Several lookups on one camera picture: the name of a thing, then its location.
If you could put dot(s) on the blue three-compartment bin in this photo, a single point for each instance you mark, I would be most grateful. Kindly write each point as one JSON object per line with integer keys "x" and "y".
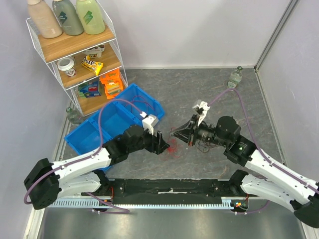
{"x": 116, "y": 117}

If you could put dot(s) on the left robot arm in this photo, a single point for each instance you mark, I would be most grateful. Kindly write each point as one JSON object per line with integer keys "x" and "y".
{"x": 48, "y": 181}

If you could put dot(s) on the blue green box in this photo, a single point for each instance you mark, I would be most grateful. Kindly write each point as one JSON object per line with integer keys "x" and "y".
{"x": 89, "y": 89}

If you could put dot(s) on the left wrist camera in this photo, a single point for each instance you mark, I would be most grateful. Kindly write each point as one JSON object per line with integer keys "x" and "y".
{"x": 148, "y": 122}

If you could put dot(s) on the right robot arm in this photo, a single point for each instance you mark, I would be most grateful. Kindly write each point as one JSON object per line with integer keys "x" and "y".
{"x": 280, "y": 185}

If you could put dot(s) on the grey-green bottle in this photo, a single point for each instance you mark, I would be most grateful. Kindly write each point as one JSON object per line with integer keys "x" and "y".
{"x": 67, "y": 17}

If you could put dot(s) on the white yoghurt tub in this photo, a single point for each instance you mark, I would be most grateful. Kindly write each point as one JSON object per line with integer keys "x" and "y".
{"x": 95, "y": 52}

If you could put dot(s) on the grey cable duct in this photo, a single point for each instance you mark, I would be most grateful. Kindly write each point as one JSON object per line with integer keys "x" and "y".
{"x": 91, "y": 203}

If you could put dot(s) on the white lidded cup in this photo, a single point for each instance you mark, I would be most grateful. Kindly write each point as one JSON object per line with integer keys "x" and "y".
{"x": 67, "y": 66}

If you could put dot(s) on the beige bottle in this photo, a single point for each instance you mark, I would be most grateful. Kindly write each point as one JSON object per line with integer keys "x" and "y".
{"x": 44, "y": 19}

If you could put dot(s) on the clear glass bottle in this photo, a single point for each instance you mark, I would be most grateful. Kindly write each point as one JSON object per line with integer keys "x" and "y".
{"x": 235, "y": 77}

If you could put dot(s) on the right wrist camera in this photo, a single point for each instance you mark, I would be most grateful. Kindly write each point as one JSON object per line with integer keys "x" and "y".
{"x": 201, "y": 108}

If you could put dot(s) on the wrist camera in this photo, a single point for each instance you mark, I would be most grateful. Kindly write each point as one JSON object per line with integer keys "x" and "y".
{"x": 201, "y": 108}
{"x": 148, "y": 122}

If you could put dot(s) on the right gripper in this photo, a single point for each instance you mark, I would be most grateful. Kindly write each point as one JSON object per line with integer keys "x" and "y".
{"x": 192, "y": 134}

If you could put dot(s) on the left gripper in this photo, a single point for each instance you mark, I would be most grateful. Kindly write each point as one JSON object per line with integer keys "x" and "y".
{"x": 157, "y": 144}

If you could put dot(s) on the orange snack packets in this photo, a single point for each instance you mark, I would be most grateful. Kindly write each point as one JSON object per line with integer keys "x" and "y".
{"x": 112, "y": 83}

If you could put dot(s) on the yellow snack bag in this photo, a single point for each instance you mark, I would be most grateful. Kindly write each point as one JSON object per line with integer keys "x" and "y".
{"x": 91, "y": 65}

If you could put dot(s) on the white wire wooden shelf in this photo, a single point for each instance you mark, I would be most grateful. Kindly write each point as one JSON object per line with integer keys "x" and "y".
{"x": 52, "y": 50}

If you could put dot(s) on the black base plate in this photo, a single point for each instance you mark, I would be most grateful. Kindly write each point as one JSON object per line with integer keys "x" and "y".
{"x": 169, "y": 191}

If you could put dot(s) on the light green bottle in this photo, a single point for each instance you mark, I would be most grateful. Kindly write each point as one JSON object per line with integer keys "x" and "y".
{"x": 90, "y": 16}

